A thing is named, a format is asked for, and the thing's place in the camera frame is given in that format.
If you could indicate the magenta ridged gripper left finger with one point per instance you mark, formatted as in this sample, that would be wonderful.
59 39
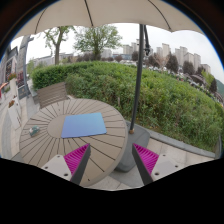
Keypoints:
70 167

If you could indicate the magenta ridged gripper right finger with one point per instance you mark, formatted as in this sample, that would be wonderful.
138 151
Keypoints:
152 166

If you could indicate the blue mouse pad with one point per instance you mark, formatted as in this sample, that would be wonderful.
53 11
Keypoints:
83 125

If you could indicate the grey umbrella base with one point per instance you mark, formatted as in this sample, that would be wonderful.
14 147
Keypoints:
140 137

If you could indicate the round slatted wooden table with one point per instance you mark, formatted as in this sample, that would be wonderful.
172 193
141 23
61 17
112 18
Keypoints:
106 149

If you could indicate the green hedge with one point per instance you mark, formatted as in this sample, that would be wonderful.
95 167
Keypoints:
166 104

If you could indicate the slatted wooden chair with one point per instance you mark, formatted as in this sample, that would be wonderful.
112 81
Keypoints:
52 94

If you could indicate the right tree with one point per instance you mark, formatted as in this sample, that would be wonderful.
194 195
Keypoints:
95 40

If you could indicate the tree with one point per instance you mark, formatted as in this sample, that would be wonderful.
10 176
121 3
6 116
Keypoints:
95 40
54 37

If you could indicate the left tree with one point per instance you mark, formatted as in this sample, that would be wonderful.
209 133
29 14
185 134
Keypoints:
54 37

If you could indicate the dark umbrella pole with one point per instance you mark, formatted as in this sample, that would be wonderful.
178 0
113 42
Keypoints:
138 77

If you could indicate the beige patio umbrella canopy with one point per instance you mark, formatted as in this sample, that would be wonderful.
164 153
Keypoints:
95 13

